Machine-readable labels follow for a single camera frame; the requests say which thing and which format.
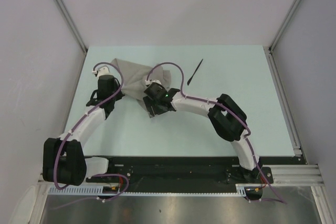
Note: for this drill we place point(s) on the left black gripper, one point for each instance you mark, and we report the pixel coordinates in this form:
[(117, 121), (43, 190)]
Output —
[(119, 95)]

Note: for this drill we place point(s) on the aluminium frame post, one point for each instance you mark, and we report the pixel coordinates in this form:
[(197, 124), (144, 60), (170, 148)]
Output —
[(285, 23), (61, 6)]

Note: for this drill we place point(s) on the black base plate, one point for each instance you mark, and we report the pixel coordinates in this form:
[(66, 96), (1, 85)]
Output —
[(182, 175)]

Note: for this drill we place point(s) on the left aluminium frame post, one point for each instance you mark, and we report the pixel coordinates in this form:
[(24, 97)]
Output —
[(61, 6)]

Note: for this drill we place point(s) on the light blue cable duct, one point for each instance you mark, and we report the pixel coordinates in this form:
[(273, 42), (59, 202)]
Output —
[(108, 192)]

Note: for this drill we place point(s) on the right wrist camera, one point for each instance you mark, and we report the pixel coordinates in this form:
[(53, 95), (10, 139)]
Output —
[(149, 82)]

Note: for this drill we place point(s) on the aluminium rail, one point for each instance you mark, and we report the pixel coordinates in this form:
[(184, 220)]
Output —
[(296, 175), (291, 127)]

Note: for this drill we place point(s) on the right aluminium frame post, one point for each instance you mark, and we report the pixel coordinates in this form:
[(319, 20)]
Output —
[(285, 23)]

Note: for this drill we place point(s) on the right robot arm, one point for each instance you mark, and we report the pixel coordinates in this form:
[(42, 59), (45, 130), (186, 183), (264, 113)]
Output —
[(226, 117)]

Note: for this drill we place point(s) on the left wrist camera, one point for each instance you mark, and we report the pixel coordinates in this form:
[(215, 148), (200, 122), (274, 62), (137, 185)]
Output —
[(102, 71)]

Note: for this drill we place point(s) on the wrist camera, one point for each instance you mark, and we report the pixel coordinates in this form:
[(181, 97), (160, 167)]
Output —
[(102, 71), (149, 82)]

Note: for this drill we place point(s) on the right side aluminium rail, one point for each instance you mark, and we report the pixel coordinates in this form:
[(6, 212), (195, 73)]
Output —
[(291, 127)]

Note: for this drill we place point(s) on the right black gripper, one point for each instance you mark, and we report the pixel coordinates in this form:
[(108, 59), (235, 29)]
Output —
[(148, 102)]

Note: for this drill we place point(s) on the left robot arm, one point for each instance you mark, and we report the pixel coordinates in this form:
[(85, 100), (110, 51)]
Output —
[(64, 163)]

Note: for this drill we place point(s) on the grey cloth napkin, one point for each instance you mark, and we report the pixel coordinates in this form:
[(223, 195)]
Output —
[(134, 78)]

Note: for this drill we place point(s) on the front aluminium rail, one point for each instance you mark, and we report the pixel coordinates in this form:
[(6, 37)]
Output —
[(296, 175)]

